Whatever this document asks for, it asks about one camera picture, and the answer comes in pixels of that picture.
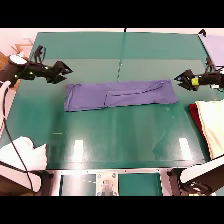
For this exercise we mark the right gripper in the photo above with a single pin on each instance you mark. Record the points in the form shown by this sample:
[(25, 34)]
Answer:
[(194, 81)]

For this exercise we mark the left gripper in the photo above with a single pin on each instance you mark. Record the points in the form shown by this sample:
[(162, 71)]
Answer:
[(51, 73)]

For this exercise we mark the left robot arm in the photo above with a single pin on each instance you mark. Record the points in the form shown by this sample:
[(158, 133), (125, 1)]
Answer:
[(23, 72)]

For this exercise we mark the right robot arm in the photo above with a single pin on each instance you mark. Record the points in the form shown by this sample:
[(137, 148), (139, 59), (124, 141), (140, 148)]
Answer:
[(203, 173)]

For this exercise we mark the red garment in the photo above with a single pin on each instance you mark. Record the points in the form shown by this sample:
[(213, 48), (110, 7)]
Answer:
[(196, 118)]

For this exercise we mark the cream garment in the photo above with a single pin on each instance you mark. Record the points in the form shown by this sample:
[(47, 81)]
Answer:
[(213, 126)]

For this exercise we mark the purple garment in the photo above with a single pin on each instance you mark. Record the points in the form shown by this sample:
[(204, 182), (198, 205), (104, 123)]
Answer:
[(123, 95)]

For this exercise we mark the white garment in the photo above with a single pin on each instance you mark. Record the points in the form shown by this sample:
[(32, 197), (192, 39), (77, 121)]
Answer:
[(23, 153)]

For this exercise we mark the silver frame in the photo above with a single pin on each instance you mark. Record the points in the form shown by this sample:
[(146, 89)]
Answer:
[(106, 181)]

